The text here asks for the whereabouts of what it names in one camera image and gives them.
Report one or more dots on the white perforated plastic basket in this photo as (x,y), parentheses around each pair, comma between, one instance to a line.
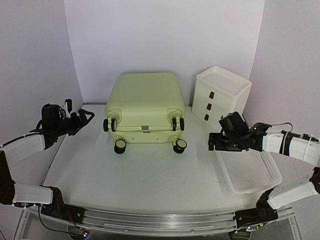
(249,171)

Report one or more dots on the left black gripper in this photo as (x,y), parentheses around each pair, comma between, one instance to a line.
(79,124)

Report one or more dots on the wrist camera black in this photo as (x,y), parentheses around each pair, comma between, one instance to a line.
(233,125)
(52,114)

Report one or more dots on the pale green hard-shell suitcase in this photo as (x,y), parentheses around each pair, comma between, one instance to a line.
(146,108)

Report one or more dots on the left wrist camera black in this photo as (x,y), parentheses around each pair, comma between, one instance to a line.
(52,114)

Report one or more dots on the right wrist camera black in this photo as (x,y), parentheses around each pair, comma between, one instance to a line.
(233,125)

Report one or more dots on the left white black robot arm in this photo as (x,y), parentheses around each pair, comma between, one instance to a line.
(49,198)

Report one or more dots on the white three-drawer storage cabinet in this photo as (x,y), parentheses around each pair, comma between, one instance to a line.
(217,93)

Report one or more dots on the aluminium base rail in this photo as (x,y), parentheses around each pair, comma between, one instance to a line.
(143,218)

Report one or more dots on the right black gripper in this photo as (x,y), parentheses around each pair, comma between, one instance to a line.
(217,141)

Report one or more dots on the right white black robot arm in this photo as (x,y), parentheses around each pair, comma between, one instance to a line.
(262,137)

